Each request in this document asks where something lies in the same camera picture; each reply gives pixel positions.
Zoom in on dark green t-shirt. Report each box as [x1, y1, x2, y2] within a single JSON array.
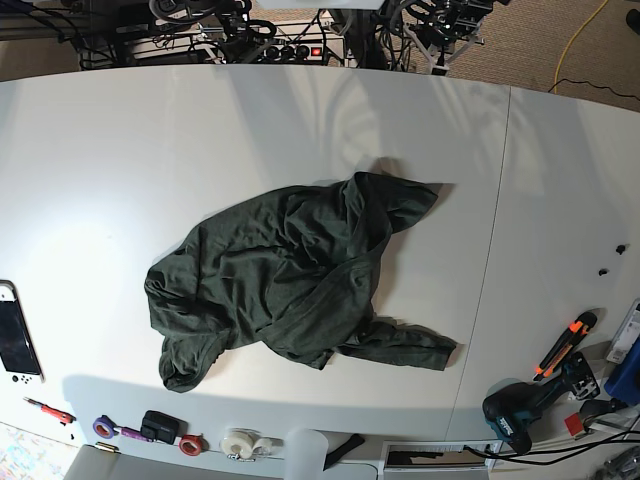
[[144, 172, 456, 393]]

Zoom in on black power strip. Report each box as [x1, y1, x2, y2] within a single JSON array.
[[256, 44, 345, 65]]

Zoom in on white paper roll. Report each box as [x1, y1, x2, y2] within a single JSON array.
[[284, 429, 329, 480]]

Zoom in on clear tape dispenser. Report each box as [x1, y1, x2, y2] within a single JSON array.
[[219, 429, 284, 461]]

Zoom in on red tape roll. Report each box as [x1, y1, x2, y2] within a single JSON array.
[[178, 435, 205, 457]]

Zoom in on teal black power drill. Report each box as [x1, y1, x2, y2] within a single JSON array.
[[482, 352, 600, 455]]

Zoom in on orange black utility knife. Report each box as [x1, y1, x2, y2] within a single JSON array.
[[532, 311, 598, 382]]

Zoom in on purple tape roll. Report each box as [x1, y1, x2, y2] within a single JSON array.
[[92, 415, 117, 439]]

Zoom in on red screwdriver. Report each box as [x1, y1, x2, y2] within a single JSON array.
[[24, 397, 76, 426]]

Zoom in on white handheld game console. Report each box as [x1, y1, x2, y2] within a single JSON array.
[[1, 280, 44, 385]]

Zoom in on blue box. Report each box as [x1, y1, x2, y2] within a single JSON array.
[[604, 340, 640, 406]]

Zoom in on black action camera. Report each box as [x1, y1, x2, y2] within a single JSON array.
[[140, 410, 181, 445]]

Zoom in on yellow cable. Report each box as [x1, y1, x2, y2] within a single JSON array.
[[553, 0, 610, 94]]

